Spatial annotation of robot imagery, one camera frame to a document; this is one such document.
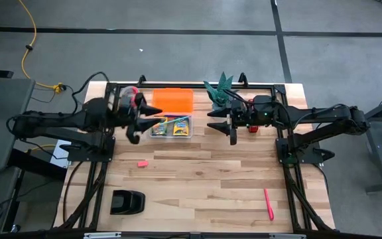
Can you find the teal pencil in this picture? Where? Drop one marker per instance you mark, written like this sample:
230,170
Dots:
174,121

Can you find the yellow Crayola washable crayons box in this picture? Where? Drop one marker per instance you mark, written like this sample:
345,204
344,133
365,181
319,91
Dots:
181,128

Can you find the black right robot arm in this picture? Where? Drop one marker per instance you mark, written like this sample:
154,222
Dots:
310,114

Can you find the green snake plant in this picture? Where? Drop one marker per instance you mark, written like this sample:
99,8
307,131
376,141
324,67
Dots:
222,88

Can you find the clear plastic pencil box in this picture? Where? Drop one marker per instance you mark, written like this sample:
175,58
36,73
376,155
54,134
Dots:
170,127

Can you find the blue pen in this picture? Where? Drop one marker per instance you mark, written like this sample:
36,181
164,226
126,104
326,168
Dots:
171,116

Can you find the pink pen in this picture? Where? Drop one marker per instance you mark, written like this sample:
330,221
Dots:
269,204

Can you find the white paper sheet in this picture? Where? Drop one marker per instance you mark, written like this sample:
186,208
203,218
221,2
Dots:
60,154

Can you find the grey side table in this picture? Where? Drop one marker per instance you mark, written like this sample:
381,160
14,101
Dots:
2,126

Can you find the pink eraser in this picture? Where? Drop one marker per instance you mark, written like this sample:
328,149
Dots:
143,163

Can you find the orange plastic box lid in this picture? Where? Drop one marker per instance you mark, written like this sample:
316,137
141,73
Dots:
172,99

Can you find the white plant pot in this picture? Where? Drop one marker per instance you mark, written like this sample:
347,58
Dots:
220,107

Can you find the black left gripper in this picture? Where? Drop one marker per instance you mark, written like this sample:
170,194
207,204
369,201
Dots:
129,116

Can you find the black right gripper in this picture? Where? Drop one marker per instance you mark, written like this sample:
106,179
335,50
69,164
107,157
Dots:
244,114

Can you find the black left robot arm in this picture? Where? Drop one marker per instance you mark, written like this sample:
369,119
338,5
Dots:
61,119

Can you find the black tape dispenser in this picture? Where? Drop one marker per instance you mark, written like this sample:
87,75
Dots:
128,202

